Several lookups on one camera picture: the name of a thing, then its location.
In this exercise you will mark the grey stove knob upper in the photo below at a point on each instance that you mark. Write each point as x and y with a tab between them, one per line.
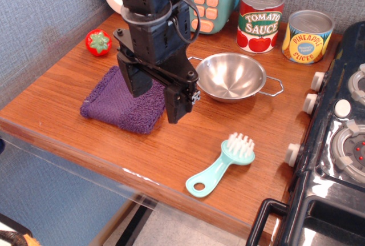
317	81

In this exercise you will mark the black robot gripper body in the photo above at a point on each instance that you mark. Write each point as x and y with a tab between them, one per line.
159	42

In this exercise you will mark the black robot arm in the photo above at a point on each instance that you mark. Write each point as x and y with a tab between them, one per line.
153	47

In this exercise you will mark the black toy stove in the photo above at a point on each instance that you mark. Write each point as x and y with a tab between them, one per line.
326	203

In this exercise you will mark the pineapple slices can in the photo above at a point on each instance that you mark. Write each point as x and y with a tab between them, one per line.
307	36

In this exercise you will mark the teal dish brush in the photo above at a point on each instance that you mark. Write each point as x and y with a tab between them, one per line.
237	149

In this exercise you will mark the grey stove knob lower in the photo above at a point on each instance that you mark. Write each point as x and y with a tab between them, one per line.
292	154

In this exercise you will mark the steel bowl with wire handles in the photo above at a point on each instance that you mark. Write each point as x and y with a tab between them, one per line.
234	78

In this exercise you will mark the red toy tomato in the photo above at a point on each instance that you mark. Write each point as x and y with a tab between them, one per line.
98	42

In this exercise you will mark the grey stove knob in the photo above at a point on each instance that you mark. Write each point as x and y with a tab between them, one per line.
309	103
292	154
317	81

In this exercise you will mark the white round stove button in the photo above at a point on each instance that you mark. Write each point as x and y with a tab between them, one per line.
342	108

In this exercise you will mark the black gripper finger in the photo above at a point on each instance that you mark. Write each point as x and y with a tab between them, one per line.
137	81
179	100

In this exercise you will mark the tomato sauce can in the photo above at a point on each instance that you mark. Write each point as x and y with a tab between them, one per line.
258	24

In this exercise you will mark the grey stove knob middle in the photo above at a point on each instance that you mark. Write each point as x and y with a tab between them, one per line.
309	103

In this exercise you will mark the purple folded towel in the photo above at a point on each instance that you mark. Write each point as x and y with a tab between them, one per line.
111	102

